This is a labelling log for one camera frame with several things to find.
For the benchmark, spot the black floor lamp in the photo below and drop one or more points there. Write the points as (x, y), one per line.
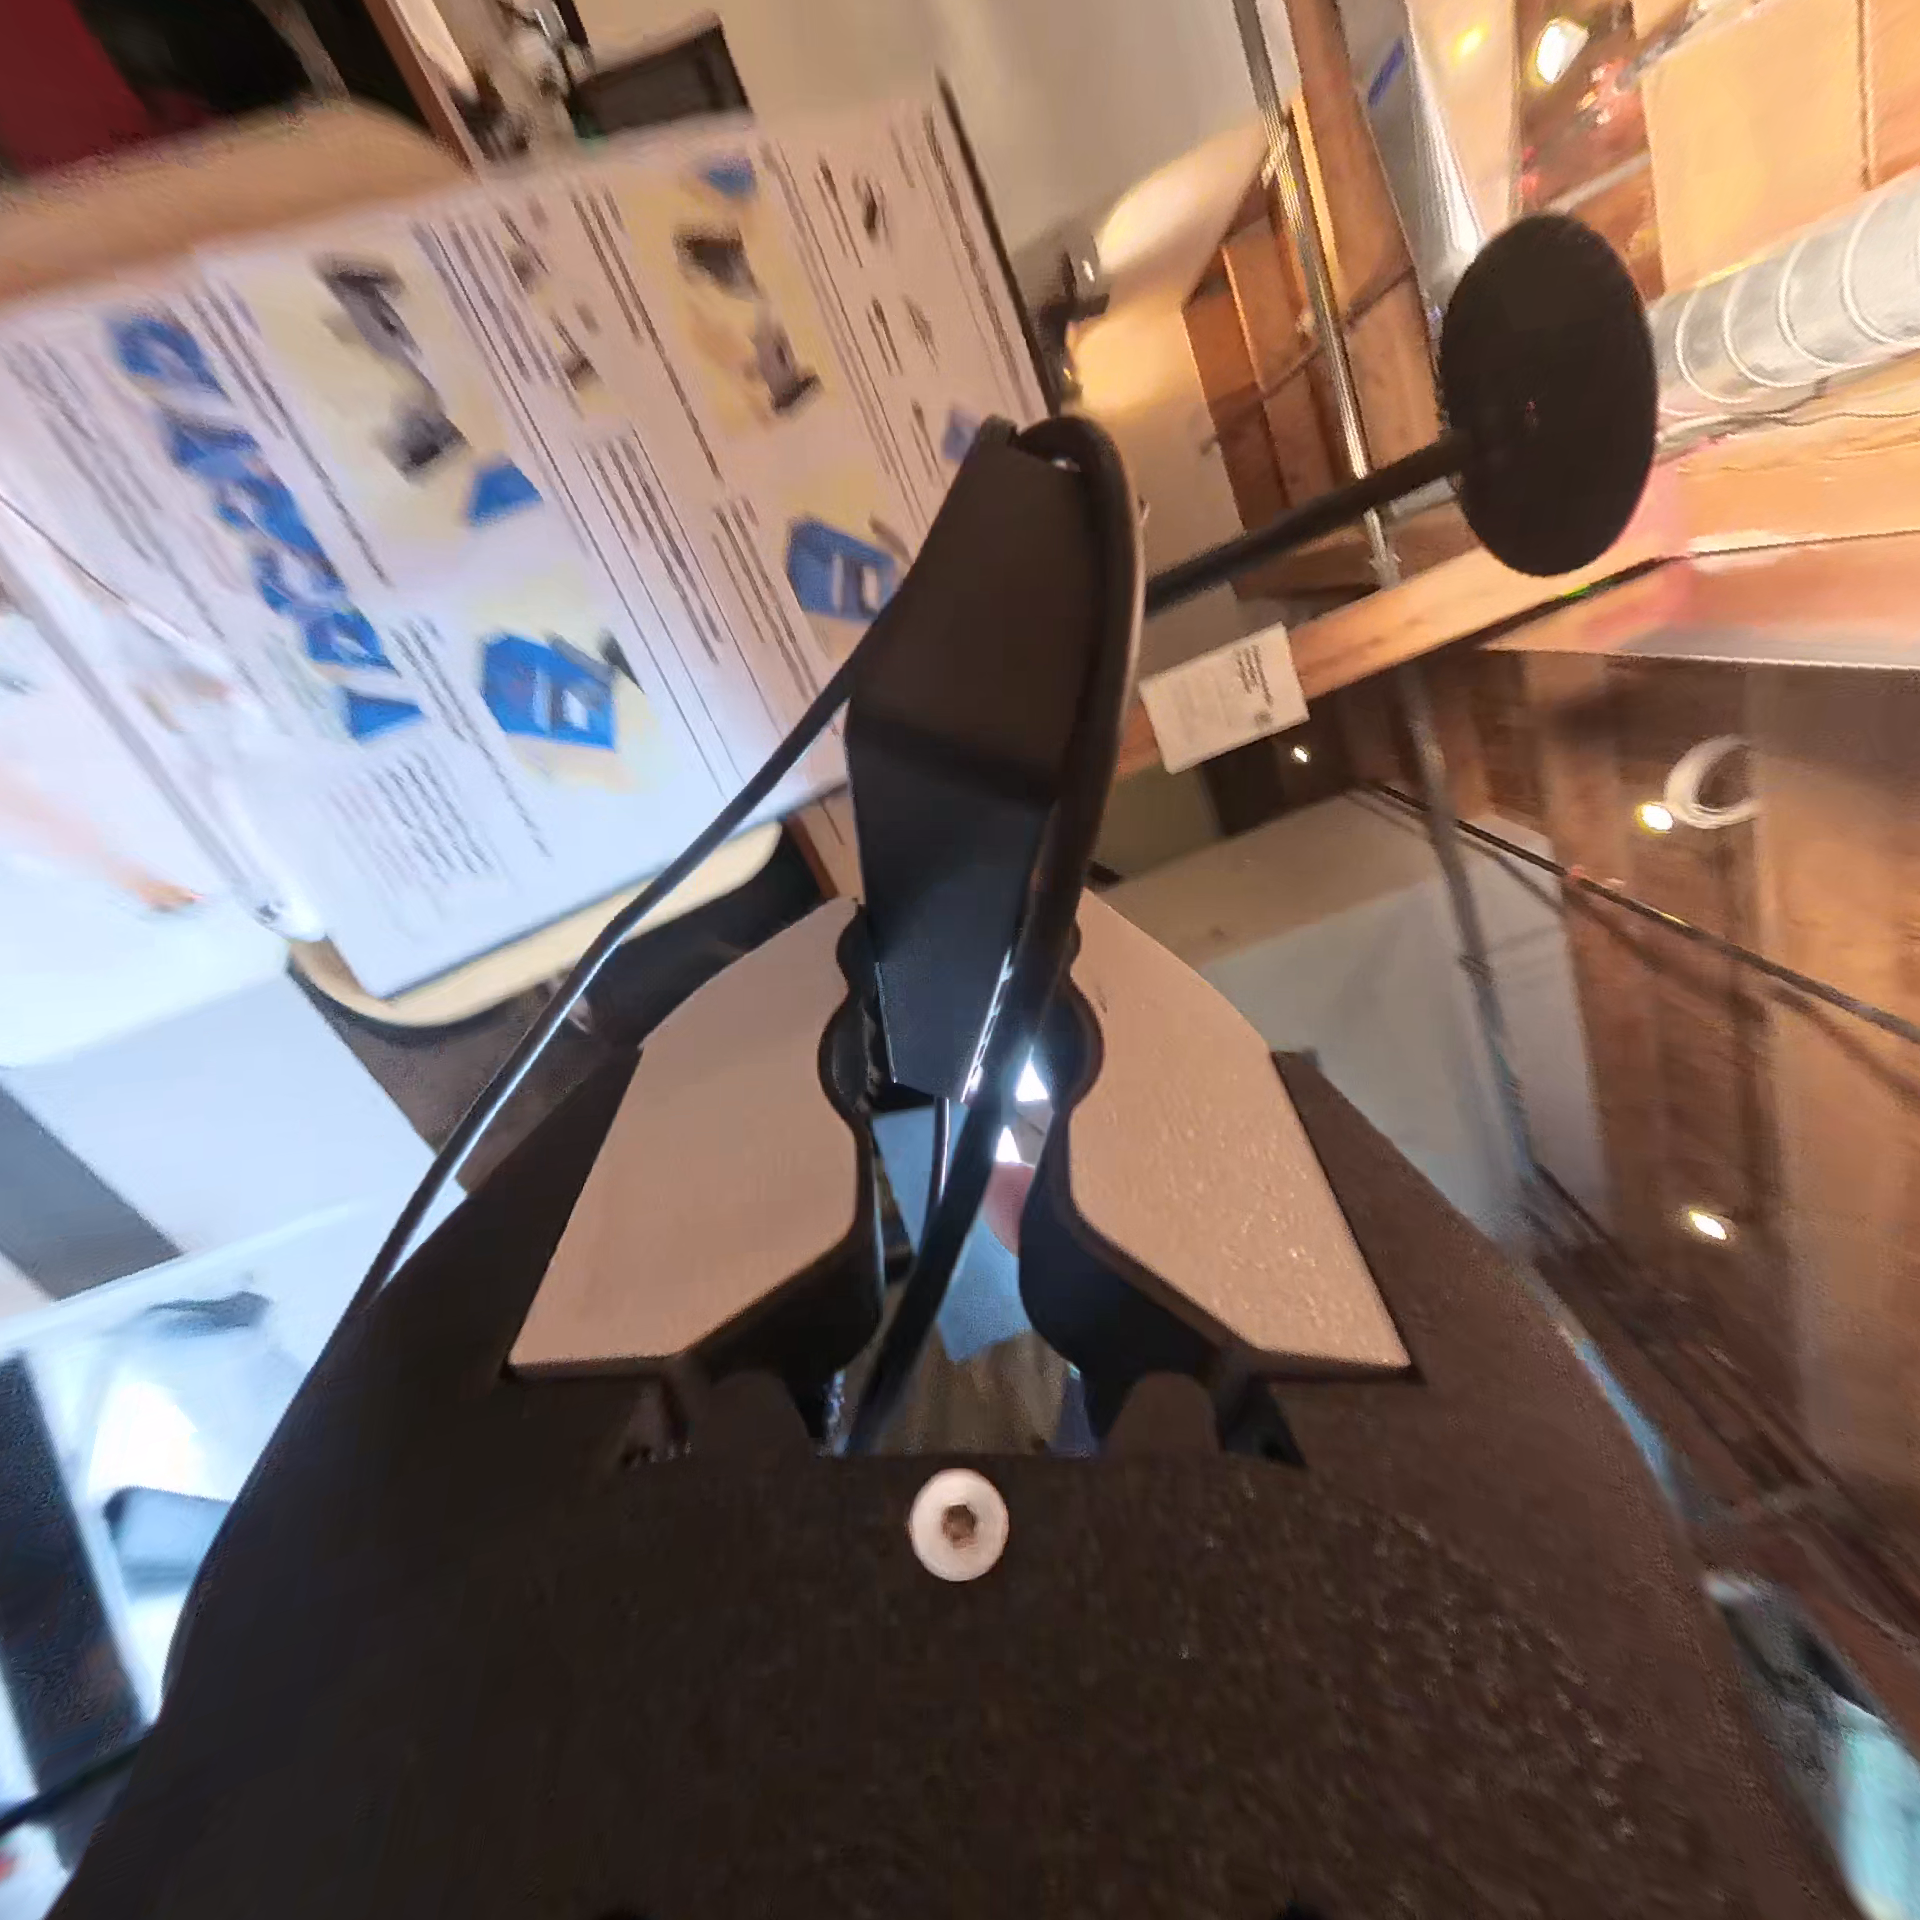
(1544, 399)

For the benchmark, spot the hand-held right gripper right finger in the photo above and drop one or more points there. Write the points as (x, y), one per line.
(1215, 1185)

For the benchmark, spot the black usb hub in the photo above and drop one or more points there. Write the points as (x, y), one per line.
(974, 675)

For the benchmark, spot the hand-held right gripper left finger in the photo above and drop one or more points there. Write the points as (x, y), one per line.
(705, 1185)

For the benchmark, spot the silver ventilation duct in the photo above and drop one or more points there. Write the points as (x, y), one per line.
(1785, 309)

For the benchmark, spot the instruction poster board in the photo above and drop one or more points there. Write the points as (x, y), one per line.
(451, 525)

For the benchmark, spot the white paper label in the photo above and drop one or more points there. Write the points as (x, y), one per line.
(1223, 699)

